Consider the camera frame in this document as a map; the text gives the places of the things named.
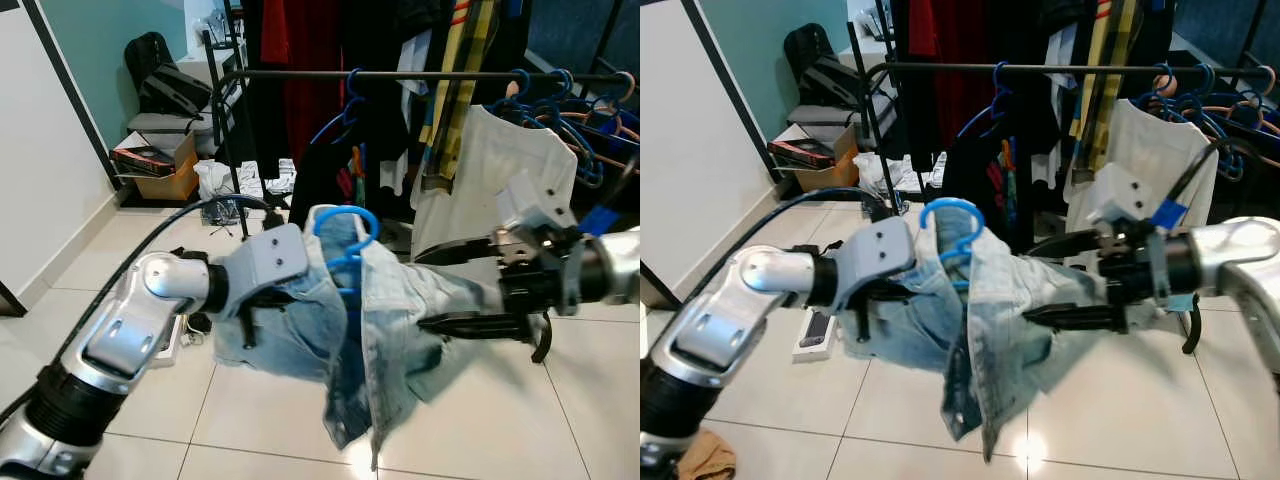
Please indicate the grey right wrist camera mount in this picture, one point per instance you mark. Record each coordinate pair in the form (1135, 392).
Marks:
(1125, 195)
(535, 205)

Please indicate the yellow plaid shirt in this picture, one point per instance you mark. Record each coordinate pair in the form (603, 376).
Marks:
(1100, 80)
(460, 90)

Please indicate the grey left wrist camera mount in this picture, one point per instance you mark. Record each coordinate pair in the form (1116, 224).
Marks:
(265, 260)
(875, 255)

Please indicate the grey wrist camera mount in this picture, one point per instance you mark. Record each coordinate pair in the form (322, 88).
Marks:
(875, 255)
(265, 260)
(1125, 195)
(535, 205)

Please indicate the blue plastic hanger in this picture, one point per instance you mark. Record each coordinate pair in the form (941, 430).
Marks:
(352, 82)
(590, 165)
(374, 226)
(1225, 150)
(1000, 75)
(948, 203)

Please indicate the white game console box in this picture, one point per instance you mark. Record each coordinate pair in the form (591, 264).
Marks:
(170, 335)
(816, 335)

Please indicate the white plastic bag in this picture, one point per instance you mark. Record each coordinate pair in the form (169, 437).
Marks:
(877, 175)
(217, 180)

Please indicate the black backpack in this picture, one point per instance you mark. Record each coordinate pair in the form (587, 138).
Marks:
(825, 60)
(165, 70)

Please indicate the black metal clothes rack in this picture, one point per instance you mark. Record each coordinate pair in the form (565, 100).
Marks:
(300, 75)
(940, 68)

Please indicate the white t-shirt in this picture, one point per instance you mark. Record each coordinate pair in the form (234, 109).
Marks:
(1150, 150)
(490, 160)

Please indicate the tan cloth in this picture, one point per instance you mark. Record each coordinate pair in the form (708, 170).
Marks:
(708, 458)

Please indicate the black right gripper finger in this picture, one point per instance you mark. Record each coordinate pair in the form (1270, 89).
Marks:
(470, 326)
(465, 254)
(1072, 246)
(1072, 318)

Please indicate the red hanging garment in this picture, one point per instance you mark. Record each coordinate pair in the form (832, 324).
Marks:
(305, 70)
(955, 60)

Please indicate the black printed t-shirt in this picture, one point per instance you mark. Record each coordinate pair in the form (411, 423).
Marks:
(320, 175)
(975, 170)

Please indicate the cardboard box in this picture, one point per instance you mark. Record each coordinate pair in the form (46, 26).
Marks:
(830, 180)
(170, 185)

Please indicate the salmon plastic hanger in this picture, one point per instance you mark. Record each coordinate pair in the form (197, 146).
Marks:
(1265, 80)
(625, 85)

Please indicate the light denim jacket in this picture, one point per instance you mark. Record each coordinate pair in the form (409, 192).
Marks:
(400, 330)
(1010, 330)

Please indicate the red black flat box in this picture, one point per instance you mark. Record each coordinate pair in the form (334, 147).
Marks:
(140, 162)
(800, 153)

